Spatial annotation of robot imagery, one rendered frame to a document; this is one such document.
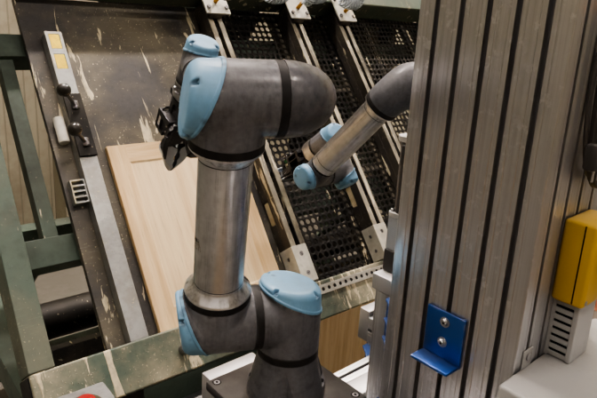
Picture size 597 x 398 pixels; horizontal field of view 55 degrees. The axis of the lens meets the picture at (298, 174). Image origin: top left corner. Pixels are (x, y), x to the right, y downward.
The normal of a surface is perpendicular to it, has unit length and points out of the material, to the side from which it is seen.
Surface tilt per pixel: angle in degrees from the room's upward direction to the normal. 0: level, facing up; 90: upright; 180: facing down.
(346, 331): 90
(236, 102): 89
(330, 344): 90
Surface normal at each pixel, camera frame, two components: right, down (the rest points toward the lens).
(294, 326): 0.26, 0.26
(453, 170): -0.75, 0.13
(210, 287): -0.14, 0.45
